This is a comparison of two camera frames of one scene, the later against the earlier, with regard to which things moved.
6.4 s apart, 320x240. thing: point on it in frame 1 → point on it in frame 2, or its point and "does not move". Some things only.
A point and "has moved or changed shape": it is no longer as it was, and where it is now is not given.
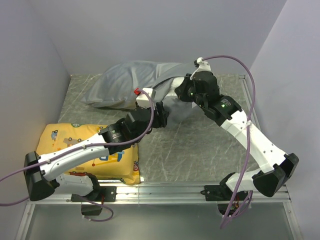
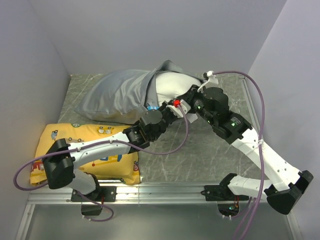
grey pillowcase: [118, 88] has moved or changed shape
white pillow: [176, 82] has moved or changed shape
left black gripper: [161, 119] → [163, 106]
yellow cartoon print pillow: [122, 165] does not move
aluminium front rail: [154, 192] does not move
